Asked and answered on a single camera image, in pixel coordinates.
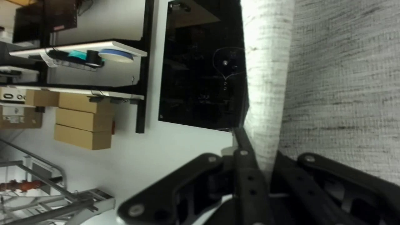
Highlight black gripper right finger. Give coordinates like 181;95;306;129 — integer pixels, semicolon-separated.
270;150;400;225

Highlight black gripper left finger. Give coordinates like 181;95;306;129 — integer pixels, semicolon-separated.
116;125;272;225

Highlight white grey fabric curtain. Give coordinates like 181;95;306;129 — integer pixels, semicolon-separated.
240;0;400;189

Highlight black monitor screen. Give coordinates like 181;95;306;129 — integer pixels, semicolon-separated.
157;0;250;131

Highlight silver metal ladder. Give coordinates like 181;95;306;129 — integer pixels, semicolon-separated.
0;139;117;225

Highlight white shelf board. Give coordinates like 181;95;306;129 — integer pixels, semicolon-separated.
8;39;148;59

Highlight teal and black tool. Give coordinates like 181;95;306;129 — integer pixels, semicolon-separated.
46;48;105;69

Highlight small cardboard box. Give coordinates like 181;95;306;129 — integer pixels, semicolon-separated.
23;89;60;108

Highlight cardboard box with white label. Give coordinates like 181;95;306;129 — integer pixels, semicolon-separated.
0;105;45;130

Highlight dark storage box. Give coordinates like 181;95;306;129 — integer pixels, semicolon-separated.
11;0;78;45

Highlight black shelf frame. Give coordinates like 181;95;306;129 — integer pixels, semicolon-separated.
135;0;156;135

